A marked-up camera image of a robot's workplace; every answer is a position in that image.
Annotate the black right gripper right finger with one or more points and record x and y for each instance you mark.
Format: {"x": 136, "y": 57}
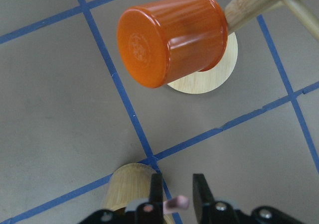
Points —
{"x": 211, "y": 211}

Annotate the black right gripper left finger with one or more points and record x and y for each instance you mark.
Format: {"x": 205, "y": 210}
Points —
{"x": 143, "y": 211}

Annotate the orange plastic cup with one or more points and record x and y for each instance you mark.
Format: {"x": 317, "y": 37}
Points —
{"x": 163, "y": 41}

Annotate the wooden cup tree stand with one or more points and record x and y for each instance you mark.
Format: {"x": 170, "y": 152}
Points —
{"x": 238, "y": 13}

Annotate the wooden cylinder holder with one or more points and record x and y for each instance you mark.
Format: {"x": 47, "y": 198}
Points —
{"x": 128, "y": 183}

